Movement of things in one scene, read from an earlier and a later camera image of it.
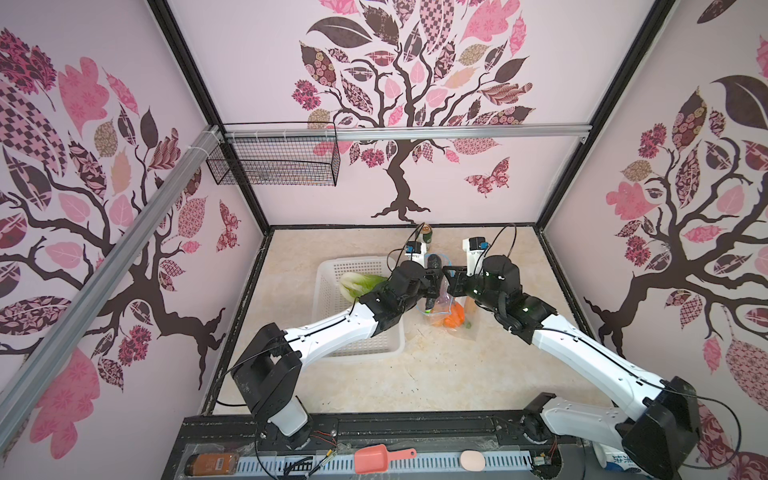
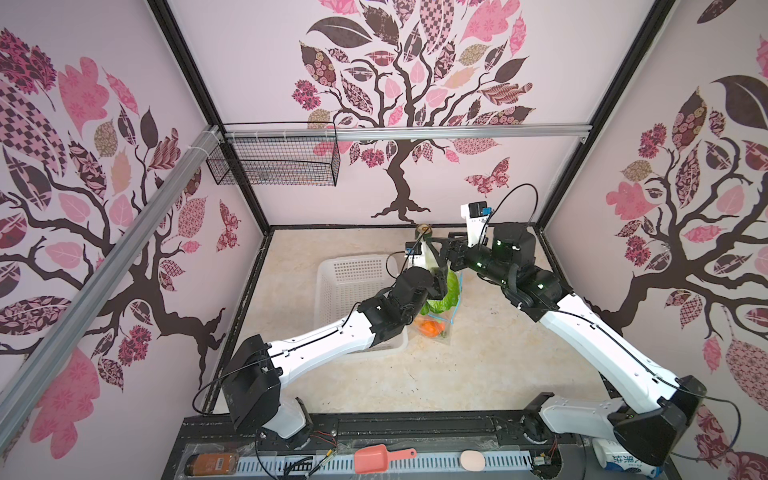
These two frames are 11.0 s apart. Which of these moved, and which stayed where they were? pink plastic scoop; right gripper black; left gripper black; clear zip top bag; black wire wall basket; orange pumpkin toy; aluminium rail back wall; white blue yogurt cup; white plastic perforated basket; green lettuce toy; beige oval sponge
Moved: clear zip top bag; green lettuce toy; orange pumpkin toy; right gripper black
Stayed: white plastic perforated basket; aluminium rail back wall; beige oval sponge; left gripper black; white blue yogurt cup; black wire wall basket; pink plastic scoop
